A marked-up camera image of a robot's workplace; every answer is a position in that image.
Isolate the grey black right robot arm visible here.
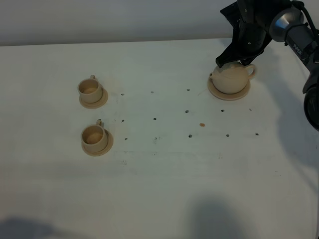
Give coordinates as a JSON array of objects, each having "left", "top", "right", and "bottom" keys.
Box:
[{"left": 216, "top": 0, "right": 319, "bottom": 129}]

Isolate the beige near teacup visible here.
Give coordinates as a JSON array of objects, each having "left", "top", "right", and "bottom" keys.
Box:
[{"left": 81, "top": 119, "right": 108, "bottom": 153}]

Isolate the beige teacup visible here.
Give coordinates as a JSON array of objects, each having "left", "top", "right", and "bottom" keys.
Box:
[
  {"left": 81, "top": 119, "right": 108, "bottom": 153},
  {"left": 77, "top": 75, "right": 103, "bottom": 104}
]

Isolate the beige teapot saucer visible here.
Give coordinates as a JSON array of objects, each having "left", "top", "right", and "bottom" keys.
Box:
[{"left": 207, "top": 78, "right": 251, "bottom": 101}]

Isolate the beige brown teapot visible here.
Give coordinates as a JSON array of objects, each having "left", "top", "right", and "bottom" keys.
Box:
[{"left": 210, "top": 62, "right": 257, "bottom": 95}]

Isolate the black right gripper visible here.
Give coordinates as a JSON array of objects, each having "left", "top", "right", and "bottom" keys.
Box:
[{"left": 216, "top": 0, "right": 292, "bottom": 68}]

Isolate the beige far teacup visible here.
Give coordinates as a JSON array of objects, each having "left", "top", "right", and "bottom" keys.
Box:
[{"left": 77, "top": 75, "right": 103, "bottom": 104}]

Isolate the beige near saucer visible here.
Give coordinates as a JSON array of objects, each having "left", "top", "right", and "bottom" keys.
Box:
[{"left": 81, "top": 129, "right": 114, "bottom": 157}]

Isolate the beige far saucer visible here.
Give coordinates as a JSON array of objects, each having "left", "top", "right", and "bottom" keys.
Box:
[{"left": 79, "top": 88, "right": 108, "bottom": 109}]

